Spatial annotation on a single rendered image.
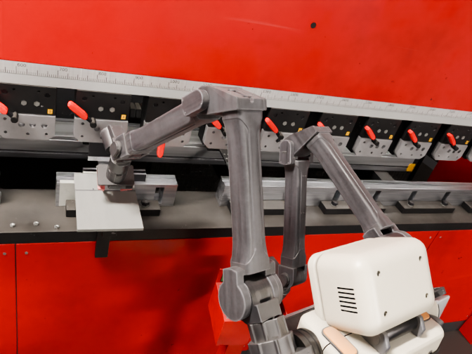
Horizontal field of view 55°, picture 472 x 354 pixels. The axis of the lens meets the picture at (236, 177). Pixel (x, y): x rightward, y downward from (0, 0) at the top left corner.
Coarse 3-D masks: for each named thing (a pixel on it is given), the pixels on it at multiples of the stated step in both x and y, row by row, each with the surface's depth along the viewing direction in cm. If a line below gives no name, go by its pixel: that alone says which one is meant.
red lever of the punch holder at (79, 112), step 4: (68, 104) 122; (72, 104) 123; (76, 104) 124; (72, 108) 123; (76, 108) 123; (80, 108) 125; (76, 112) 124; (80, 112) 124; (84, 112) 125; (80, 116) 125; (84, 116) 125; (88, 120) 127; (92, 120) 128; (92, 124) 127; (96, 124) 128
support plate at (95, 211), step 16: (80, 176) 142; (96, 176) 144; (80, 192) 135; (96, 192) 137; (112, 192) 139; (128, 192) 141; (80, 208) 130; (96, 208) 132; (112, 208) 133; (128, 208) 135; (80, 224) 125; (96, 224) 126; (112, 224) 128; (128, 224) 129
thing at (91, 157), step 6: (90, 144) 139; (96, 144) 140; (102, 144) 140; (90, 150) 140; (96, 150) 141; (102, 150) 142; (90, 156) 142; (96, 156) 142; (102, 156) 143; (108, 156) 143
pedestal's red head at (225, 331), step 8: (216, 280) 149; (216, 288) 148; (216, 296) 147; (208, 304) 156; (216, 304) 146; (280, 304) 147; (216, 312) 146; (216, 320) 145; (224, 320) 138; (240, 320) 139; (216, 328) 144; (224, 328) 139; (232, 328) 140; (240, 328) 141; (216, 336) 143; (224, 336) 142; (232, 336) 143; (240, 336) 144; (248, 336) 145; (216, 344) 144; (224, 344) 144; (232, 344) 145; (240, 344) 146
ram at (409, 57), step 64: (0, 0) 106; (64, 0) 110; (128, 0) 115; (192, 0) 120; (256, 0) 125; (320, 0) 131; (384, 0) 137; (448, 0) 144; (64, 64) 119; (128, 64) 125; (192, 64) 130; (256, 64) 137; (320, 64) 144; (384, 64) 151; (448, 64) 160
